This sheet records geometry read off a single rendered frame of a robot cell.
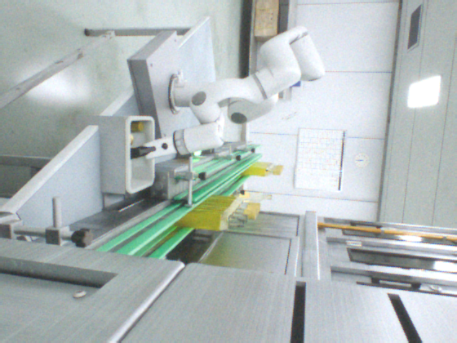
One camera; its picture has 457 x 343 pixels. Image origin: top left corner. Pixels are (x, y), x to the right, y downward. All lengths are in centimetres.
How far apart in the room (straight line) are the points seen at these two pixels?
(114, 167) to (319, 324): 90
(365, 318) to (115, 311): 15
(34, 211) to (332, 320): 76
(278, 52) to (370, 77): 617
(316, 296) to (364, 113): 692
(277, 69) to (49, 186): 67
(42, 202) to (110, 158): 25
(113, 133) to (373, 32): 657
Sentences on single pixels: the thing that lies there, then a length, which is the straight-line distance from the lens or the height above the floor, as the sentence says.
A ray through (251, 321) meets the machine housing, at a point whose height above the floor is 131.
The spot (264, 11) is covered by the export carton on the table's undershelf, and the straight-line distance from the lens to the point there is 677.
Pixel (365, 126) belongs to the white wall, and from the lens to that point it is 715.
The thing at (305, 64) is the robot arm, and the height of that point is 130.
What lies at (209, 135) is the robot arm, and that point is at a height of 106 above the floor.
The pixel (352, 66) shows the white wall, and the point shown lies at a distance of 719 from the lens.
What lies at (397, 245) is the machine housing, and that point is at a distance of 167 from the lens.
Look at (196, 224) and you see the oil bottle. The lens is 121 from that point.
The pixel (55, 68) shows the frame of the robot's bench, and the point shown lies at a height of 20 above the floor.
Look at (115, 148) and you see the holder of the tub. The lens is 106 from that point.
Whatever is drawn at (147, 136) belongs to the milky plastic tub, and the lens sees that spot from 119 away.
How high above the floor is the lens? 133
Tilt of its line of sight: 12 degrees down
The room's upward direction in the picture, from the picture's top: 94 degrees clockwise
